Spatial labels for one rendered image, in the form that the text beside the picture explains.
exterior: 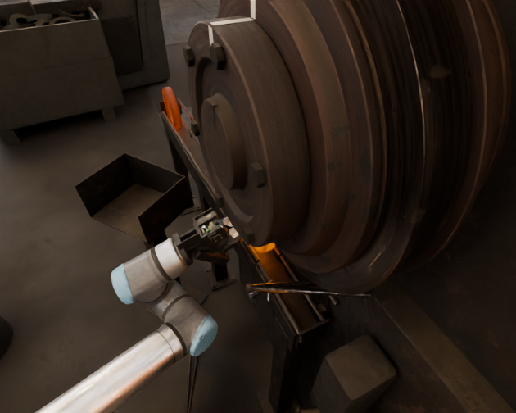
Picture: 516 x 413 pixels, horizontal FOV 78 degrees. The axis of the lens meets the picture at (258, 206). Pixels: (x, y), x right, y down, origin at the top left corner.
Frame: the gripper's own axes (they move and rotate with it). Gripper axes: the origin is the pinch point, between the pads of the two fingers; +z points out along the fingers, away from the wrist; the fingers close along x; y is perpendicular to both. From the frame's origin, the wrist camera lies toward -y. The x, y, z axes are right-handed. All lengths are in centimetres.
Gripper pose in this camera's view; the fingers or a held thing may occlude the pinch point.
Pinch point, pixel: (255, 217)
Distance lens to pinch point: 80.7
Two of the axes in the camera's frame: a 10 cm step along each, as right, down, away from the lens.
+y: -2.5, -6.2, -7.5
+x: -4.3, -6.2, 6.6
